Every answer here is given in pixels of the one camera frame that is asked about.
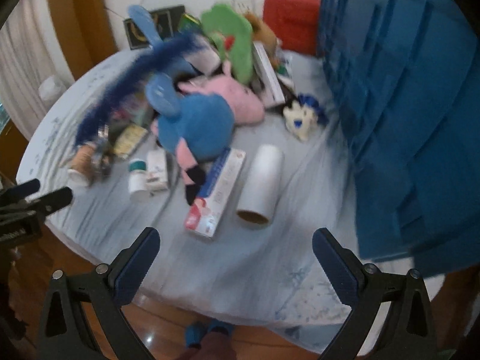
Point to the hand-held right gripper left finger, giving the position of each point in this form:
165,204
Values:
135,266

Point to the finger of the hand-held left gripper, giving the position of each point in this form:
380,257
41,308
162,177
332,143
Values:
22,188
52,199

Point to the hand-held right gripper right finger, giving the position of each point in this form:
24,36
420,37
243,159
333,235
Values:
337,266

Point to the blue plastic storage box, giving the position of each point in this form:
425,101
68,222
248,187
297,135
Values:
393,120

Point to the cloth-covered round desktop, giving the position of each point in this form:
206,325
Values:
281,262

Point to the tan bottle white cap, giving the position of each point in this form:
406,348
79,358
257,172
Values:
84,161

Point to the shiny metallic packet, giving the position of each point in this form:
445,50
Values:
103,150

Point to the white bottle green cap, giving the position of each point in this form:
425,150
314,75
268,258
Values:
137,183

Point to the blue slipper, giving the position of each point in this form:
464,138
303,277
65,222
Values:
195,333

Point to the yellow green packet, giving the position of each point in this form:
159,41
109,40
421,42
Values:
127,140

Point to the small white box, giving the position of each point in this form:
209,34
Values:
155,168

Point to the person's foot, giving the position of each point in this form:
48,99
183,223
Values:
210,348

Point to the white paper roll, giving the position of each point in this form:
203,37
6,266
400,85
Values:
260,183

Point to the white and blue toothpaste box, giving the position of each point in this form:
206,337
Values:
221,191

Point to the colourful snack packet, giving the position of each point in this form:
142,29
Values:
131,108

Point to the white curtain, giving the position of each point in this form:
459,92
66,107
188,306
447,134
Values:
22,63

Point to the blue feather duster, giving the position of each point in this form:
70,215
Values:
123,82

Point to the small white and blue plush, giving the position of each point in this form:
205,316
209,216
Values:
300,120

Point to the blue and pink plush toy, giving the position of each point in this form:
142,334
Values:
198,123

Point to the blue and white plush toy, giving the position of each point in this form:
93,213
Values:
150,26

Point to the white flat box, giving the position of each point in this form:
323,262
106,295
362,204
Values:
268,75

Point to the dark green box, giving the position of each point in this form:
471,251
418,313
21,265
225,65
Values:
189,22

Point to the green plush toy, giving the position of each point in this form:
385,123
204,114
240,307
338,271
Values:
236,45

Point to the brown plush toy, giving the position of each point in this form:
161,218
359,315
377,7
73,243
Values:
264,32

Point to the red plastic case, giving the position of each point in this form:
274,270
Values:
290,18

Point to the wooden wall post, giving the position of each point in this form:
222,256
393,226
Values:
78,18

